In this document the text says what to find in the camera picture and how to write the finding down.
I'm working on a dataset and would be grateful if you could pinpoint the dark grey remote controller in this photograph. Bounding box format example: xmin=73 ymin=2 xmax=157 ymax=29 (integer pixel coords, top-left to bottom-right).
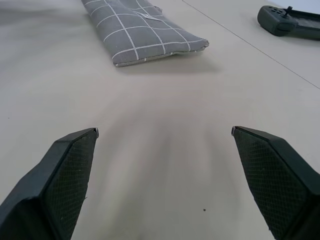
xmin=257 ymin=5 xmax=320 ymax=41

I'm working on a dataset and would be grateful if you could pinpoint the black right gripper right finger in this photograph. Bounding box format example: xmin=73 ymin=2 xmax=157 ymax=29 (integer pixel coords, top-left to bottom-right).
xmin=230 ymin=125 xmax=320 ymax=240

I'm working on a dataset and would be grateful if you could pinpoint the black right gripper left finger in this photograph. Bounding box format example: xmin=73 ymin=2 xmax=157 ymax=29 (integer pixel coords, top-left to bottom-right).
xmin=0 ymin=127 xmax=100 ymax=240

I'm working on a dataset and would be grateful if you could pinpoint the grey checked fabric pouch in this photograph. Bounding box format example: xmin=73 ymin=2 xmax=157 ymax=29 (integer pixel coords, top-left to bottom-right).
xmin=80 ymin=0 xmax=210 ymax=68

